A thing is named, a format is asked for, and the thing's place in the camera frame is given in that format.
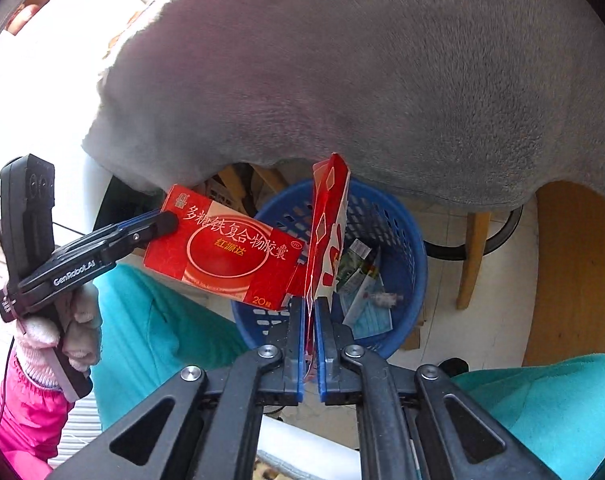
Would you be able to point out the blue plastic basket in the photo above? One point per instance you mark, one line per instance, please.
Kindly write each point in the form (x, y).
(402, 260)

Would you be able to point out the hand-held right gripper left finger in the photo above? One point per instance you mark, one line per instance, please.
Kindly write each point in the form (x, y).
(293, 355)

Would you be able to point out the blue face mask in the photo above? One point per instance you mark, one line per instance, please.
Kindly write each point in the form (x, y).
(370, 317)

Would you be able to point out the wooden board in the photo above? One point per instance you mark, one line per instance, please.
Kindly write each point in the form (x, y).
(577, 270)

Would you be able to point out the grey fleece blanket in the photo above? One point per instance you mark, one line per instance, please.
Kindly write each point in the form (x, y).
(332, 85)

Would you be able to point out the red medicine box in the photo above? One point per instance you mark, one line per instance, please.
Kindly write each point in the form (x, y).
(222, 255)

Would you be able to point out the person's left hand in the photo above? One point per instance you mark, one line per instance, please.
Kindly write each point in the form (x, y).
(80, 332)

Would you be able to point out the red and white packet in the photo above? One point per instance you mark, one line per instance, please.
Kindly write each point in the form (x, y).
(327, 240)

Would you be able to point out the person's leg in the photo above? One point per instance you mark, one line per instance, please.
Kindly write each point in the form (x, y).
(547, 410)
(157, 330)

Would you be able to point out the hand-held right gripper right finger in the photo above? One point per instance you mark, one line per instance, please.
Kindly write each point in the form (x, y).
(323, 355)

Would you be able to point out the person's right leg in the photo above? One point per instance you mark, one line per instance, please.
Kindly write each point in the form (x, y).
(547, 410)

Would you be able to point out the person's left leg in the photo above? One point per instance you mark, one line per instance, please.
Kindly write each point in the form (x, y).
(157, 330)

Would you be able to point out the small clear bottle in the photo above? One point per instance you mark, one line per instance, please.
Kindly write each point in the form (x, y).
(385, 301)

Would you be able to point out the white cabinet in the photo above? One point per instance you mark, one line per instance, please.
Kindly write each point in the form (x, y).
(95, 195)

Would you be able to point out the white seat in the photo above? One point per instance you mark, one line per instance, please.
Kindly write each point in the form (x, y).
(307, 447)

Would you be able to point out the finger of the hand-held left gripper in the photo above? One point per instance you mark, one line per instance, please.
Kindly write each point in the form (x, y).
(155, 227)
(107, 232)

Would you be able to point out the green drink carton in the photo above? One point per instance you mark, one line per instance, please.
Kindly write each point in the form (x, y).
(352, 262)

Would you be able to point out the person's left forearm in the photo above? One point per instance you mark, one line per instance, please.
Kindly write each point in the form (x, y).
(27, 420)

